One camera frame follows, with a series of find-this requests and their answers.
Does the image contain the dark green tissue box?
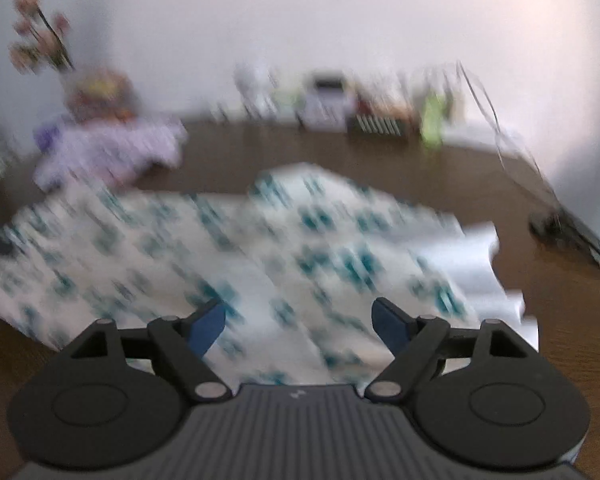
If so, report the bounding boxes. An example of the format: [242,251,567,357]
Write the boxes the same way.
[347,110,411,137]

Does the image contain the crumpled white plastic bag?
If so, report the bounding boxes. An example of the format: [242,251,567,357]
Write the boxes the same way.
[355,77,416,116]

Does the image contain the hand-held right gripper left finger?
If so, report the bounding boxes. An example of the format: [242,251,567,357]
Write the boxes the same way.
[62,299,233,402]

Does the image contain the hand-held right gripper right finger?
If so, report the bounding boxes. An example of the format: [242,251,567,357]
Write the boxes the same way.
[364,297,541,403]

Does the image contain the white charger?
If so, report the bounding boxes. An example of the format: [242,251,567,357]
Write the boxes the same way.
[442,80,468,121]

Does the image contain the green white small box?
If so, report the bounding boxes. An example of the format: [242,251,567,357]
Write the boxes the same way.
[272,87,301,117]

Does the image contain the lilac card box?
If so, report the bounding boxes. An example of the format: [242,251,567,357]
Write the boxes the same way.
[300,80,353,128]

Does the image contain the white round toy figure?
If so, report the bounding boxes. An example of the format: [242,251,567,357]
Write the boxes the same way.
[232,62,276,116]

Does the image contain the pink artificial flowers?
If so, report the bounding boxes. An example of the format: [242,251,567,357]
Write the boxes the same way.
[9,0,76,73]

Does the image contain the white cable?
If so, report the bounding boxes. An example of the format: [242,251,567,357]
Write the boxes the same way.
[455,60,556,201]

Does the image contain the green bottle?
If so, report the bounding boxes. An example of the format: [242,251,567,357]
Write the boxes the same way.
[420,92,446,148]

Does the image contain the colourful round toy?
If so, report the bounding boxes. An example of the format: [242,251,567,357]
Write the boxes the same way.
[65,67,136,121]

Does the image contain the white teal floral garment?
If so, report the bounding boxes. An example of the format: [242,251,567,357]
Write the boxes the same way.
[0,162,538,386]

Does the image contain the purple patterned folded clothes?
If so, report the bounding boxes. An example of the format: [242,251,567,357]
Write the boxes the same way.
[32,112,188,193]

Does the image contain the small black box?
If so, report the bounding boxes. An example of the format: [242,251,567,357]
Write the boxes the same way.
[312,74,343,94]

